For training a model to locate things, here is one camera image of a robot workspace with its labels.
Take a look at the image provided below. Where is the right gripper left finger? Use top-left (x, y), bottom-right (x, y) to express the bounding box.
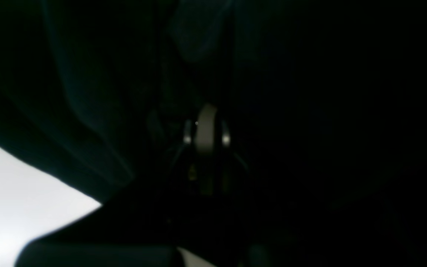
top-left (164, 108), bottom-right (214, 197)

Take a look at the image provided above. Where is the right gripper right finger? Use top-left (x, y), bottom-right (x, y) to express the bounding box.
top-left (213, 111), bottom-right (250, 197)

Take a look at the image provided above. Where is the black T-shirt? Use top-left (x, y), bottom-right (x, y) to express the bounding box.
top-left (0, 0), bottom-right (427, 267)

